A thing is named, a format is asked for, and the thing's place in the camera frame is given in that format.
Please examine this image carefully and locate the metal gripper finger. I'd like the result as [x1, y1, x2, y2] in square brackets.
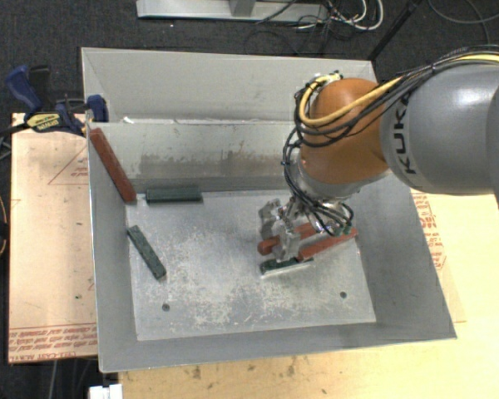
[257, 199, 283, 241]
[275, 228, 302, 264]

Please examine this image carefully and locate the red-brown flat block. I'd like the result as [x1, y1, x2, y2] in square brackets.
[88, 127, 138, 204]
[257, 221, 318, 256]
[296, 227, 359, 263]

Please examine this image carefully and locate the dark green flat block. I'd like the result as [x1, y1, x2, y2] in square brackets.
[126, 224, 168, 281]
[259, 256, 315, 279]
[145, 185, 204, 204]

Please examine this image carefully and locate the grey metal bin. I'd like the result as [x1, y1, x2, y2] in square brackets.
[81, 47, 458, 374]

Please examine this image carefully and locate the brown cardboard board, red print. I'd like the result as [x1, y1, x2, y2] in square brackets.
[7, 111, 467, 366]

